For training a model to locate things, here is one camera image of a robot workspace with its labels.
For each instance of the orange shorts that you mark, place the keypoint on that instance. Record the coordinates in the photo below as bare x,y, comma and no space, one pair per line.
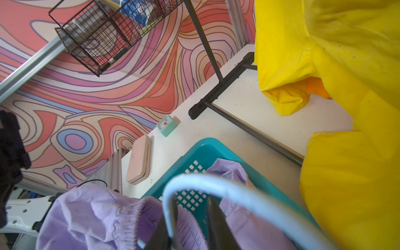
315,86

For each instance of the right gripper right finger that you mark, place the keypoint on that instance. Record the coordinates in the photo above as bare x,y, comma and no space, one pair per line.
220,236

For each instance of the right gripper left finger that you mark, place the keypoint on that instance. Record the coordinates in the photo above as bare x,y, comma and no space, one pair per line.
159,239

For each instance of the teal plastic basket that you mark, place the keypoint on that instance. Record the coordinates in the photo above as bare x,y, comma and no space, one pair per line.
199,159

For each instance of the pink flat case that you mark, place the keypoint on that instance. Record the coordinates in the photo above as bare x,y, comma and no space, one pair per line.
139,163

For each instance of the light blue wire hanger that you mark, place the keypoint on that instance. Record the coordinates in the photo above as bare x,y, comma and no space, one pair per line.
292,223

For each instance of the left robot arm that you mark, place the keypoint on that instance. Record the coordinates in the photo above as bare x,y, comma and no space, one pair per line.
25,201

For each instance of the mint small clock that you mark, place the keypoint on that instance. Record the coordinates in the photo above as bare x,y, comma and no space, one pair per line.
167,125

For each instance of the yellow shorts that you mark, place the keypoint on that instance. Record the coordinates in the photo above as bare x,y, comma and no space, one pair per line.
350,177

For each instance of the blue capped pencil tube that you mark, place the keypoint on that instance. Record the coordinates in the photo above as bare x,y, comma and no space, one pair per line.
141,12

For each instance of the lilac shorts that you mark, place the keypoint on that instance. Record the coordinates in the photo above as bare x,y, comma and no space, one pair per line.
91,217

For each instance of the black wire basket left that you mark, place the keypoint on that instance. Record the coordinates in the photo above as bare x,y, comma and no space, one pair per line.
99,34

